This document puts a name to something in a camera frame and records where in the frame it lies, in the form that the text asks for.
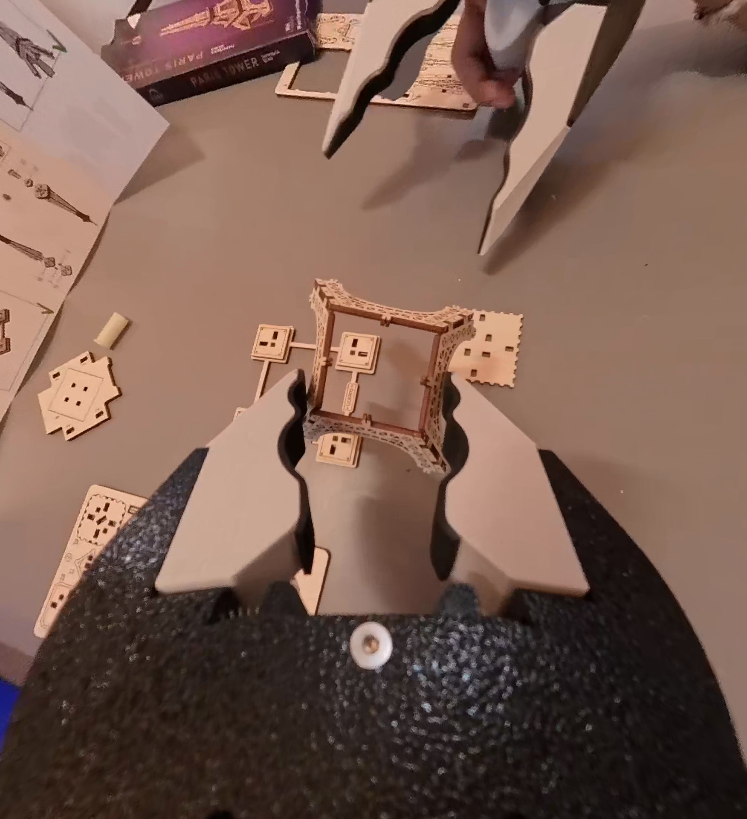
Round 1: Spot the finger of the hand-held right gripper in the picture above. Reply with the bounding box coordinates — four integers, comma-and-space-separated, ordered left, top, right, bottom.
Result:
321, 0, 460, 160
478, 0, 644, 257

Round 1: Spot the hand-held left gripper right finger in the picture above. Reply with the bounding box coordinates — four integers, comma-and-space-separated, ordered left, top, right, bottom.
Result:
431, 374, 591, 600

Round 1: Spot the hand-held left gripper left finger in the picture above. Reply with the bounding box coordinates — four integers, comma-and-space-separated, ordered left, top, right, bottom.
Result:
155, 368, 316, 594

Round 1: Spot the square slotted wooden platform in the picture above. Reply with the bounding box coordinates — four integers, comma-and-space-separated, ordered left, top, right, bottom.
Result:
447, 309, 524, 388

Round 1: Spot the wooden four-pad foot frame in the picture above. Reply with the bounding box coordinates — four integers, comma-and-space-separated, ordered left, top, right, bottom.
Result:
233, 323, 384, 469

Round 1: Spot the wooden tower arch base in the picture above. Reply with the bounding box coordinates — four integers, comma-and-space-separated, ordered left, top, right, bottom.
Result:
302, 277, 477, 474

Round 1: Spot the person's right forearm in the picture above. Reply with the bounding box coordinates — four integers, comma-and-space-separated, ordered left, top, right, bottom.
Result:
692, 0, 747, 42

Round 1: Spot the grey desk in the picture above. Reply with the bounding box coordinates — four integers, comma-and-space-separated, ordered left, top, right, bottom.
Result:
0, 0, 747, 819

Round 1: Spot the person's right hand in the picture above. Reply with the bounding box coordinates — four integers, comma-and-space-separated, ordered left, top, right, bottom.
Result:
450, 0, 531, 110

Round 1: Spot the wooden part sheet with cutouts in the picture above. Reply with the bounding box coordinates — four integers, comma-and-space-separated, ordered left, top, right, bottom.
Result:
33, 484, 330, 639

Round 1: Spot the purple puzzle box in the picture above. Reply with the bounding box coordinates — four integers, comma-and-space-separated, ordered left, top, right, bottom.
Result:
100, 0, 323, 107

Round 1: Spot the cross-shaped wooden plate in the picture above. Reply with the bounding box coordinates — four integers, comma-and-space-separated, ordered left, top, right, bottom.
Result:
36, 351, 123, 442

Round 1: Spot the small pale wax stick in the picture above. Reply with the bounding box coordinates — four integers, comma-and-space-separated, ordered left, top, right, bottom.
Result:
94, 311, 131, 349

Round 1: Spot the folded paper instruction sheet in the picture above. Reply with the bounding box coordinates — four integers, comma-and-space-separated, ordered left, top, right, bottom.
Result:
0, 0, 171, 487

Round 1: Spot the wooden part sheet frame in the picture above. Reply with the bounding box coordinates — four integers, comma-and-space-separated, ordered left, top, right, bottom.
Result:
275, 13, 483, 113

